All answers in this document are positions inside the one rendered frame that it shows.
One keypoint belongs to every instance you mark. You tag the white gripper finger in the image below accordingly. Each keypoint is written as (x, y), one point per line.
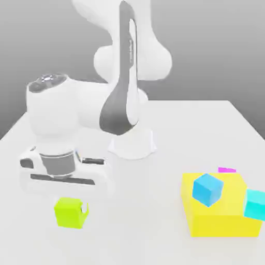
(84, 207)

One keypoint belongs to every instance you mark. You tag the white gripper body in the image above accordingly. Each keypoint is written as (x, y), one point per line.
(62, 187)

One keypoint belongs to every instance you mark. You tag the small lime green cube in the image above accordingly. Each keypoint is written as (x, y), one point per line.
(69, 213)

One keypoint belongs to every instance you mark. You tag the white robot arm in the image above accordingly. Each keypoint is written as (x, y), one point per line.
(62, 107)

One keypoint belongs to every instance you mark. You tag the small blue cube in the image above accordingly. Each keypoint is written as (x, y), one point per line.
(207, 189)

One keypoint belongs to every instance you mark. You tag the small magenta cube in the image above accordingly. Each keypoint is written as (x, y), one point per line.
(226, 170)

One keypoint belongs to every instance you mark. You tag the small cyan cube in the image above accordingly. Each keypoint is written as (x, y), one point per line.
(254, 205)

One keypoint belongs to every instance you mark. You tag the large yellow box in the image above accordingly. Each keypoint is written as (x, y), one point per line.
(219, 219)

